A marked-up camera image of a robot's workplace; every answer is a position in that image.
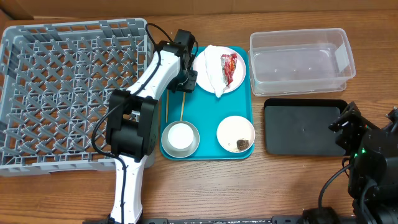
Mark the white napkin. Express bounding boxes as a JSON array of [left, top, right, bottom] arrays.
[[203, 45, 228, 98]]

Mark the large white plate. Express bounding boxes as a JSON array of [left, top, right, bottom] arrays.
[[193, 46, 246, 94]]

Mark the red snack wrapper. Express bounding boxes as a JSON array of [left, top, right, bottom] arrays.
[[221, 53, 238, 86]]

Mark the white cup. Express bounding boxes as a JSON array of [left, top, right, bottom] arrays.
[[167, 123, 194, 151]]

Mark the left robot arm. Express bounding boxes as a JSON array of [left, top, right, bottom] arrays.
[[103, 40, 198, 223]]

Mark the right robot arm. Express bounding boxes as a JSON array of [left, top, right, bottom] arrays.
[[298, 102, 397, 224]]

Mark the black tray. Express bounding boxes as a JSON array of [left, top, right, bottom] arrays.
[[264, 98, 348, 156]]

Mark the teal serving tray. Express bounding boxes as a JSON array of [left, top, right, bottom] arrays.
[[160, 47, 254, 161]]

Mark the small white plate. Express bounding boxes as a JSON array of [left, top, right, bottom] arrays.
[[216, 116, 256, 154]]

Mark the clear plastic bin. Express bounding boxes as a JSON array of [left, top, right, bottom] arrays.
[[248, 28, 356, 96]]

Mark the grey bowl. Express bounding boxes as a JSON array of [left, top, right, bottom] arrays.
[[161, 121, 200, 159]]

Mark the dark food scrap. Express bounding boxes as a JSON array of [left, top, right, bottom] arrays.
[[236, 139, 249, 151]]

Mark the grey plastic dish rack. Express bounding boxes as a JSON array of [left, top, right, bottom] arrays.
[[1, 18, 152, 177]]

